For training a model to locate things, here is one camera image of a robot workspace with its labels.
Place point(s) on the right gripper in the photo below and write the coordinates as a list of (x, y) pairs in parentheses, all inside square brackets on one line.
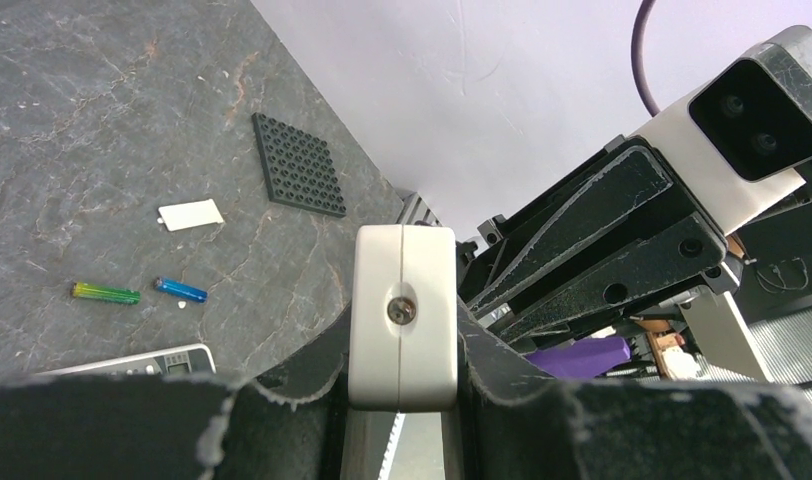
[(580, 255)]

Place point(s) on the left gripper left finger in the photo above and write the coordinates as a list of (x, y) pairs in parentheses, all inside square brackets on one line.
[(286, 423)]

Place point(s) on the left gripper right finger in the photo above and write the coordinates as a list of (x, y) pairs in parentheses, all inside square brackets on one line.
[(513, 421)]

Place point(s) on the long white remote control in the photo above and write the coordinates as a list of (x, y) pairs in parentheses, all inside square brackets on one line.
[(403, 320)]

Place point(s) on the blue battery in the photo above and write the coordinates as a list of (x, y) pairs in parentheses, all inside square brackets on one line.
[(180, 290)]

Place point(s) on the white battery cover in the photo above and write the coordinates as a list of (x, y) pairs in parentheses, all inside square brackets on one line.
[(189, 215)]

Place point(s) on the white grey remote control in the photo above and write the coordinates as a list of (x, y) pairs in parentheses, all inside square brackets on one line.
[(187, 359)]

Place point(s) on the green battery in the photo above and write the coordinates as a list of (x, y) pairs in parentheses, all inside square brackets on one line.
[(102, 293)]

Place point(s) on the dark studded baseplate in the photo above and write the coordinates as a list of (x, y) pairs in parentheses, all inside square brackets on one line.
[(297, 166)]

